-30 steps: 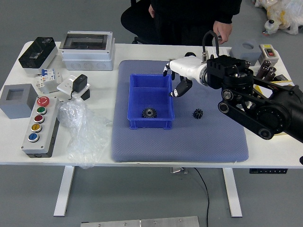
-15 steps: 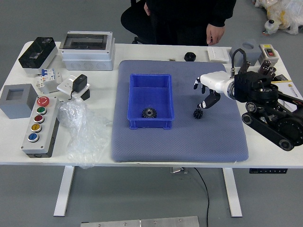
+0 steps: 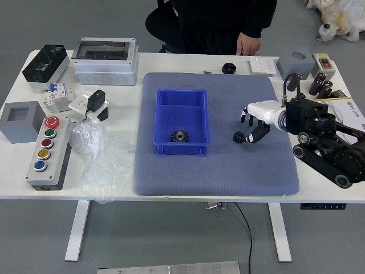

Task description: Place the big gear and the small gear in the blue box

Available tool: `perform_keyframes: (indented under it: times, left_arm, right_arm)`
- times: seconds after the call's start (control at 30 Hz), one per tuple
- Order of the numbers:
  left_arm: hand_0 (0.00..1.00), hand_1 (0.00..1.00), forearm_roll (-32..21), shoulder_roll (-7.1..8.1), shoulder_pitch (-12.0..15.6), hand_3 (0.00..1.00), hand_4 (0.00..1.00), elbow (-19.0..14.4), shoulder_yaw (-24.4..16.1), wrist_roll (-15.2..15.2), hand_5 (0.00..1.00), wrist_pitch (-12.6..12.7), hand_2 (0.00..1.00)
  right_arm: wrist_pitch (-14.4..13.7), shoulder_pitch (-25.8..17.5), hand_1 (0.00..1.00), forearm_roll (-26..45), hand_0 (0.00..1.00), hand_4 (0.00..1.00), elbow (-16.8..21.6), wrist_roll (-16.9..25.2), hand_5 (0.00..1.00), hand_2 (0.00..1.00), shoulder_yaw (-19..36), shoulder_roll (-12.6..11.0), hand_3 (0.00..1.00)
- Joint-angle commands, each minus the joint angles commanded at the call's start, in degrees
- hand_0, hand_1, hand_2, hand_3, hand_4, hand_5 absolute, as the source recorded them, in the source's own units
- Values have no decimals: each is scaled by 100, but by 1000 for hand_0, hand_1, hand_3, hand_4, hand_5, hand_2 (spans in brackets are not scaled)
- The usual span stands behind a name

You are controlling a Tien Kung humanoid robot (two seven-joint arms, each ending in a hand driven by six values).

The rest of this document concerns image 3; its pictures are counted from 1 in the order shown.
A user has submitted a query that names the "person's left hand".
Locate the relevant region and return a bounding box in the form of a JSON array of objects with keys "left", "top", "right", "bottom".
[{"left": 236, "top": 31, "right": 262, "bottom": 57}]

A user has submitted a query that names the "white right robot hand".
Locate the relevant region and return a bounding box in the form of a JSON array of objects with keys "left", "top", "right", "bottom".
[{"left": 240, "top": 100, "right": 283, "bottom": 143}]

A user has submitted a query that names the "big black gear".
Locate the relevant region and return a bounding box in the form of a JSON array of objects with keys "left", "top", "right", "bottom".
[{"left": 170, "top": 129, "right": 190, "bottom": 143}]

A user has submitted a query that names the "grey box with round hole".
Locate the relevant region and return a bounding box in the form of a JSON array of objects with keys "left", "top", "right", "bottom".
[{"left": 276, "top": 47, "right": 314, "bottom": 80}]

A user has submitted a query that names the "blue plastic box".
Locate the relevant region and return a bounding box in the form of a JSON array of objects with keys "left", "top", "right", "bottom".
[{"left": 153, "top": 89, "right": 212, "bottom": 158}]

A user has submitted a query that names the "yellow white cardboard box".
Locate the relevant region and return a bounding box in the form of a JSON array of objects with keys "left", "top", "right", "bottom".
[{"left": 315, "top": 96, "right": 365, "bottom": 143}]

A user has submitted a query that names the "white distribution box clear window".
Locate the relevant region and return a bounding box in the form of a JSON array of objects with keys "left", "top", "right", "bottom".
[{"left": 73, "top": 37, "right": 140, "bottom": 86}]

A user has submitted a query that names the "grey hollow square box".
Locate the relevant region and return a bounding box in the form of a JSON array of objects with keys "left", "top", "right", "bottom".
[{"left": 0, "top": 100, "right": 46, "bottom": 144}]

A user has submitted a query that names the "person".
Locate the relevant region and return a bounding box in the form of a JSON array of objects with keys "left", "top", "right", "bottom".
[{"left": 171, "top": 0, "right": 278, "bottom": 55}]

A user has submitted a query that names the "grey-blue padded mat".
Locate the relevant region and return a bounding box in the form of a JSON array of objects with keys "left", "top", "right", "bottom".
[{"left": 133, "top": 72, "right": 301, "bottom": 197}]

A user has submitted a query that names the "plush toy in plastic bag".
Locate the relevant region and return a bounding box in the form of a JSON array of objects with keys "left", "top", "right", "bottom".
[{"left": 303, "top": 0, "right": 365, "bottom": 43}]

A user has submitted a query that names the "black office chair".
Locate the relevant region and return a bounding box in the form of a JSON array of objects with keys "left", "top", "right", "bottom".
[{"left": 145, "top": 0, "right": 186, "bottom": 54}]

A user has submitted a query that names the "black table control panel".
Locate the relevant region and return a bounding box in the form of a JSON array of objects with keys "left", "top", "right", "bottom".
[{"left": 300, "top": 203, "right": 347, "bottom": 210}]

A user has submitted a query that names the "white table leg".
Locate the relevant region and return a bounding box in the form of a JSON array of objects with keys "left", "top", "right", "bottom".
[
  {"left": 64, "top": 200, "right": 91, "bottom": 262},
  {"left": 267, "top": 203, "right": 293, "bottom": 263}
]

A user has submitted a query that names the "small black block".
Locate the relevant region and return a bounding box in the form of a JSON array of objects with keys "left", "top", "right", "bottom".
[{"left": 96, "top": 107, "right": 110, "bottom": 122}]

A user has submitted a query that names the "black power adapter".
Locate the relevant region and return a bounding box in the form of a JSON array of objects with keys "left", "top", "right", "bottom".
[{"left": 83, "top": 89, "right": 106, "bottom": 121}]

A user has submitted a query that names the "clear crumpled plastic bag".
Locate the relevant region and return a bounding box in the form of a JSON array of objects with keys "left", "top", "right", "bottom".
[{"left": 68, "top": 118, "right": 137, "bottom": 204}]

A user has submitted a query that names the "white socket plate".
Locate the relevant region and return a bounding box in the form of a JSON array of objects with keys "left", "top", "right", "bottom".
[{"left": 68, "top": 90, "right": 110, "bottom": 118}]

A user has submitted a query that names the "silver metal plate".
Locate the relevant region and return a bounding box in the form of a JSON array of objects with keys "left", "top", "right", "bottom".
[{"left": 96, "top": 260, "right": 241, "bottom": 274}]

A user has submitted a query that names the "white blue circuit breaker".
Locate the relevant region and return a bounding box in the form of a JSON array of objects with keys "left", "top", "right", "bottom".
[{"left": 42, "top": 82, "right": 69, "bottom": 114}]

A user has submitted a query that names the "grey five-button control station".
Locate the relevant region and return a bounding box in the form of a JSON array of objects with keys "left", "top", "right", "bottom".
[{"left": 25, "top": 115, "right": 72, "bottom": 191}]

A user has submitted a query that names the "white wall switch plate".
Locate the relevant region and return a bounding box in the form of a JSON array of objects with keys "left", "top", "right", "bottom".
[{"left": 249, "top": 56, "right": 277, "bottom": 76}]

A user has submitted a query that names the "grey red-black button switch box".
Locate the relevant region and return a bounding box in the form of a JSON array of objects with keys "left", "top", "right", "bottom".
[{"left": 312, "top": 53, "right": 336, "bottom": 78}]

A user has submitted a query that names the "metal under-table bracket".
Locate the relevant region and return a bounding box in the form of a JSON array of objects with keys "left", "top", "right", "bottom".
[{"left": 204, "top": 202, "right": 228, "bottom": 211}]

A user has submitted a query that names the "black floor cable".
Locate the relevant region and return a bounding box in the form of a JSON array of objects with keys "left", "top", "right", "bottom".
[{"left": 233, "top": 202, "right": 254, "bottom": 274}]

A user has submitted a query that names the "black-lidded white enclosure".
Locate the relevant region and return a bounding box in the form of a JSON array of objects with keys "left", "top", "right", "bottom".
[{"left": 22, "top": 44, "right": 71, "bottom": 91}]

